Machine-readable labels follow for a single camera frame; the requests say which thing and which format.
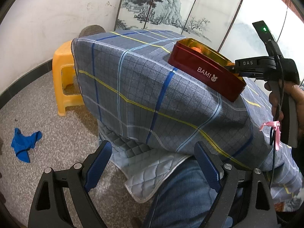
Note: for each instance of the brown wooden frame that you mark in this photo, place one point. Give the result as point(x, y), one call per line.
point(285, 206)

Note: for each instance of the painted folding screen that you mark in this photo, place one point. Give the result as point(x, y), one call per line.
point(213, 9)

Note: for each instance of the blue cloth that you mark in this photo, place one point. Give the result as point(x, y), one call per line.
point(22, 144)

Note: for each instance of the light quilted pad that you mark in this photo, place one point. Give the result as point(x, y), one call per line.
point(147, 171)

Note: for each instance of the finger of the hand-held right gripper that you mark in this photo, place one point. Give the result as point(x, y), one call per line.
point(251, 73)
point(249, 63)

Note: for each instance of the person's leg in jeans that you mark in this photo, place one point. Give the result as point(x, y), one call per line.
point(180, 199)

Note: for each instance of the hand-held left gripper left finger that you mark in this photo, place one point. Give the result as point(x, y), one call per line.
point(98, 168)

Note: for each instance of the red tin box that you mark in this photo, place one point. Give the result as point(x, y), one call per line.
point(204, 76)

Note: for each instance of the person's right forearm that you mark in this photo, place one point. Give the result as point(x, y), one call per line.
point(300, 152)

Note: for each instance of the person's right hand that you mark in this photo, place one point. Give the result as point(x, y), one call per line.
point(275, 104)

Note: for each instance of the pink ribbon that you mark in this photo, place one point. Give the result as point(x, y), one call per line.
point(270, 124)

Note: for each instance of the yellow plastic stool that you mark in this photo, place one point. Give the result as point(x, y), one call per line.
point(60, 76)

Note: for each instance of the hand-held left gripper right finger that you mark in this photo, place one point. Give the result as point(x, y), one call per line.
point(206, 166)

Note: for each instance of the blue plaid tablecloth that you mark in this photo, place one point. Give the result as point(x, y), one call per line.
point(142, 87)

